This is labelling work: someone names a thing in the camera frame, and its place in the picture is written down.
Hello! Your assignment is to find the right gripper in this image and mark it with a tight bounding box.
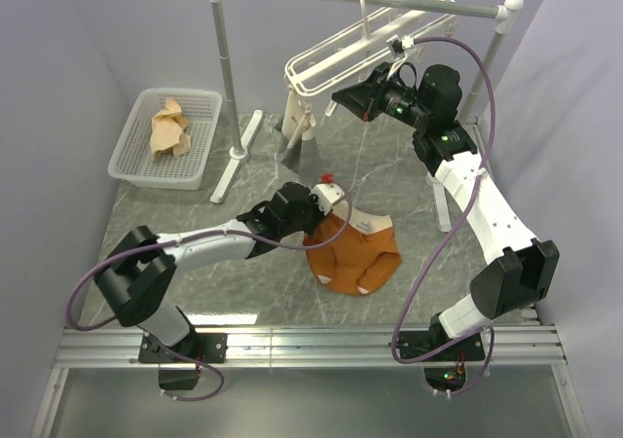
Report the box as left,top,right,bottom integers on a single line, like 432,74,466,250
332,64,429,131

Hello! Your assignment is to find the white clip hanger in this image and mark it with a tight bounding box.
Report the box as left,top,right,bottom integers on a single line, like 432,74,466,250
284,0,458,105

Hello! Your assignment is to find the orange underwear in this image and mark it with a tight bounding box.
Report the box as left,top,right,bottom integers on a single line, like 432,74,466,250
303,202,402,296

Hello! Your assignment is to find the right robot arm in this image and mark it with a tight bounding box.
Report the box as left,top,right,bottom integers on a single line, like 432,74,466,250
331,62,560,364

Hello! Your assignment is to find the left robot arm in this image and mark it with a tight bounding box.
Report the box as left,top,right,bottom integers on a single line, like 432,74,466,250
93,182,332,362

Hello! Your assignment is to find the grey underwear hanging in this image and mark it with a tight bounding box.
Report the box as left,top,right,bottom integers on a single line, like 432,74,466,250
274,119,322,184

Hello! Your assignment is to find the beige underwear hanging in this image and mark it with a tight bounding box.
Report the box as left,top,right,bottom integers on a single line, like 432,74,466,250
281,90,316,150

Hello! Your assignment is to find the beige underwear in basket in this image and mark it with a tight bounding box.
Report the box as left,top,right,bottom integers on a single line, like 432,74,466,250
150,97,192,161

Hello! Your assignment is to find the white plastic basket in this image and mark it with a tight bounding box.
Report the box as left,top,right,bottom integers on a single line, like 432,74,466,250
108,88,222,190

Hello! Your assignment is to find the white drying rack stand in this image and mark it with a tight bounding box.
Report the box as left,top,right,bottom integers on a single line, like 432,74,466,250
202,0,525,235

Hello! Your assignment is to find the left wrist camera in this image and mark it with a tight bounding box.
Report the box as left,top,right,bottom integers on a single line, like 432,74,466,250
311,173,346,215

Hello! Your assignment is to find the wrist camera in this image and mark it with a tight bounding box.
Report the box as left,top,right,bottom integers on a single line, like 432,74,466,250
311,173,346,215
386,35,417,69

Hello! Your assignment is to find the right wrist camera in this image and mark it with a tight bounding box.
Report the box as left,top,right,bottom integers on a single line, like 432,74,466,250
386,35,417,69

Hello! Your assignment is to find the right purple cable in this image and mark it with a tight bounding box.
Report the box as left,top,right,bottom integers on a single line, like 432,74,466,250
391,37,496,398

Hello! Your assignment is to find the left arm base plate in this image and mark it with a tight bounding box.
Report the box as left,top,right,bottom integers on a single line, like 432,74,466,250
137,333,228,364

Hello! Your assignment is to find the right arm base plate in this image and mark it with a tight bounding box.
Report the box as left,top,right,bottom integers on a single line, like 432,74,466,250
397,331,486,362

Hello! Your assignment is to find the aluminium mounting rail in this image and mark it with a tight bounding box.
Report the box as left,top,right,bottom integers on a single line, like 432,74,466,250
53,325,567,369

